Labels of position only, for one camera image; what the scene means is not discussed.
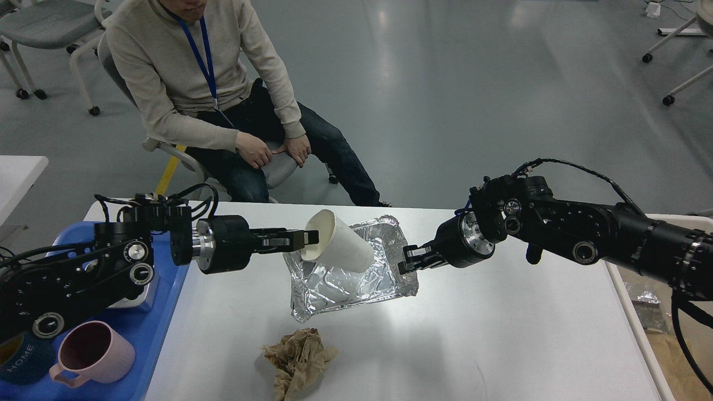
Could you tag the seated person beige sweater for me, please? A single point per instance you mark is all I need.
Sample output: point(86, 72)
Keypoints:
point(206, 75)

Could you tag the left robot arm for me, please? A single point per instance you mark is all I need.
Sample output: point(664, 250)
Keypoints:
point(48, 290)

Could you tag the brown paper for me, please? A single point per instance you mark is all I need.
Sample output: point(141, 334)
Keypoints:
point(299, 359)

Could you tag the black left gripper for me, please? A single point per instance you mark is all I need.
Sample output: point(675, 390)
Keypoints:
point(227, 242)

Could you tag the foil and paper trash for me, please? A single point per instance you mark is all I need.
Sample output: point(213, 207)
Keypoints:
point(652, 303)

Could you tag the beige plastic bin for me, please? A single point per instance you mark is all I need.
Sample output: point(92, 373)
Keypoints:
point(619, 274)

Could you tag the grey office chair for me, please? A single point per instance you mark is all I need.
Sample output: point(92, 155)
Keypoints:
point(276, 172)

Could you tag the blue plastic tray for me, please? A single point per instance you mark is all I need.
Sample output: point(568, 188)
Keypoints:
point(144, 328)

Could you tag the pink mug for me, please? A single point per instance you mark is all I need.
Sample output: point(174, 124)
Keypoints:
point(92, 351)

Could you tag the square steel tin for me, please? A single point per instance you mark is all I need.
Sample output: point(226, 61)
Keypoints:
point(138, 303)

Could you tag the white side table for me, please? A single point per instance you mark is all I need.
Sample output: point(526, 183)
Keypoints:
point(18, 175)

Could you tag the cream paper cup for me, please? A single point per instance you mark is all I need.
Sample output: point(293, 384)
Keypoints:
point(338, 245)

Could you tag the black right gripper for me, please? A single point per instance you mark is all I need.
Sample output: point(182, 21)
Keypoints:
point(458, 242)

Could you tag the dark blue home mug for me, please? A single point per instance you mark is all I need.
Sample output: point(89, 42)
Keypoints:
point(26, 359)

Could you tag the aluminium foil tray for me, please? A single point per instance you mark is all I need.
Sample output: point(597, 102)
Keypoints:
point(320, 289)

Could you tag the grey chair top left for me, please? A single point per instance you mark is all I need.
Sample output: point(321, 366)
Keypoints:
point(56, 25)

